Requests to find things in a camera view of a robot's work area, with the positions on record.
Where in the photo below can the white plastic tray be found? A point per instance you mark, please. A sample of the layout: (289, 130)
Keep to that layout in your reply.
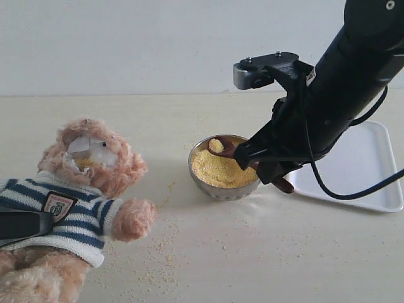
(361, 158)

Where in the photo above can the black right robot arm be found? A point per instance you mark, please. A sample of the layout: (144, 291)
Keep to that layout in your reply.
(365, 55)

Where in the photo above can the tan teddy bear striped sweater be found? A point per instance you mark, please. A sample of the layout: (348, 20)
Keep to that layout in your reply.
(80, 179)

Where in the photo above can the steel bowl of yellow grain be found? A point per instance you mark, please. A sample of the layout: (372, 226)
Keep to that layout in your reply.
(219, 178)

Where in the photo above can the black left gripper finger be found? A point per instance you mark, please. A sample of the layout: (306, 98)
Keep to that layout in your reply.
(18, 225)

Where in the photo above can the dark red wooden spoon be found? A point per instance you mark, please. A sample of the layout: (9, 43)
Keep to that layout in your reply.
(223, 147)

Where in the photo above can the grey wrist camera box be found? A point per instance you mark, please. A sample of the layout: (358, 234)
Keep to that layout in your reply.
(281, 67)

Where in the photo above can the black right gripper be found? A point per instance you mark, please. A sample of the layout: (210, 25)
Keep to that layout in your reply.
(296, 131)

